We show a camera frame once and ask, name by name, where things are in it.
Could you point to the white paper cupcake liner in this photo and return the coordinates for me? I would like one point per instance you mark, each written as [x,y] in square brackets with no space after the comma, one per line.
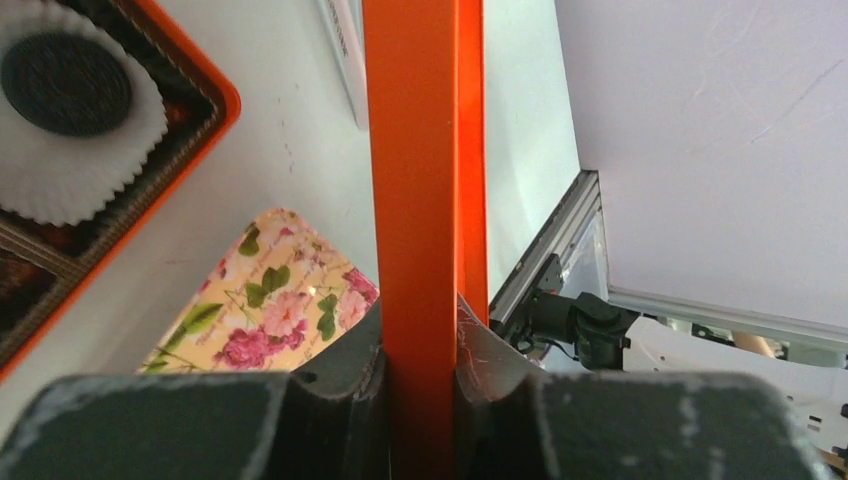
[62,180]

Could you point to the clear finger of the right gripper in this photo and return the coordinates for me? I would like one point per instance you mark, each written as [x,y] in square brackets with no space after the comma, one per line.
[343,20]

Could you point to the orange tin lid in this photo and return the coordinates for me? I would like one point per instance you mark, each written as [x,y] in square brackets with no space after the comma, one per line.
[424,88]

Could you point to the black round cookie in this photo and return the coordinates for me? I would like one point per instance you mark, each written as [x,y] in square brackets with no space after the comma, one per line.
[66,84]

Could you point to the orange cookie tin box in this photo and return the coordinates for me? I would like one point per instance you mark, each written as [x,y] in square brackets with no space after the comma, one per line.
[44,267]

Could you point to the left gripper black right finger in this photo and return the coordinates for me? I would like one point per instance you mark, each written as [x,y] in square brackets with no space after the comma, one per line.
[517,421]

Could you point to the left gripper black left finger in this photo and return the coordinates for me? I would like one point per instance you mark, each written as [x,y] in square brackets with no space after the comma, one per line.
[326,419]

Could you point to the floral cookie tray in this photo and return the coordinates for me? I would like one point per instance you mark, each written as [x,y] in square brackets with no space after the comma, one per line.
[281,295]

